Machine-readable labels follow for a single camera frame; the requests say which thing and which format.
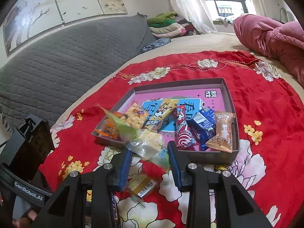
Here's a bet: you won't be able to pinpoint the Snickers chocolate bar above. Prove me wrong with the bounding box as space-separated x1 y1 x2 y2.
110 194 121 228

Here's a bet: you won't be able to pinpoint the small yellow barcode snack pack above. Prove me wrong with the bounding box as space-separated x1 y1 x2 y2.
125 173 160 207

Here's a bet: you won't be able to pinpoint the red cartoon dog candy pack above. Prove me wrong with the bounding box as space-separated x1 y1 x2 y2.
173 105 196 148

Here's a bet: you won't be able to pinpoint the green clear pastry pack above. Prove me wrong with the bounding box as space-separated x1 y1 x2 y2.
101 108 170 172

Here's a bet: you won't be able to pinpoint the yellow puffed rice snack bag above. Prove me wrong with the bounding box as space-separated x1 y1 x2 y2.
121 102 149 129

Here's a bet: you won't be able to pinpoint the tan biscuit wrapper pack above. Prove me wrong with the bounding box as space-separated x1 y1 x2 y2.
206 111 235 153

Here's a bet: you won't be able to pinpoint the grey quilted sofa back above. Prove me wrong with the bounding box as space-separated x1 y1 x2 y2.
1 14 155 128

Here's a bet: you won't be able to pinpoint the blue Oreo cookie pack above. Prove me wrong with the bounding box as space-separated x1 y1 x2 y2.
187 107 216 151

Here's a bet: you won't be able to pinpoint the orange twisted dough snack bag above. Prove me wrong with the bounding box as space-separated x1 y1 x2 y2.
94 116 120 140

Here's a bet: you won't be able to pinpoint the grey cardboard tray box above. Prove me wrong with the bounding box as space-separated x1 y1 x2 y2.
91 77 240 165

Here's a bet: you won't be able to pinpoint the red floral blanket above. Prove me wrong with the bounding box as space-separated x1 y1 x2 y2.
40 51 303 227

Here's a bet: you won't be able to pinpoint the yellow cartoon cow snack pack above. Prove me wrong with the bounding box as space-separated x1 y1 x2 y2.
145 98 179 133

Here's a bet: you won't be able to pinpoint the pink quilted comforter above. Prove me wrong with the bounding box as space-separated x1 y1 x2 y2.
233 14 303 86

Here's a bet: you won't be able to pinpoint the dark patterned cloth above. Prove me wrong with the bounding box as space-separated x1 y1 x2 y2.
141 38 171 53

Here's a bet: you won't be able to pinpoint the folded clothes pile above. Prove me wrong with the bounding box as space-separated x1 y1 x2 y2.
147 12 198 39

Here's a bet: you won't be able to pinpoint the white sheer curtain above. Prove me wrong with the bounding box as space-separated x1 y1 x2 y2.
170 0 217 33

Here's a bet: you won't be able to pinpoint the blossom painting wall panels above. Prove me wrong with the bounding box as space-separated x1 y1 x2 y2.
3 0 127 54

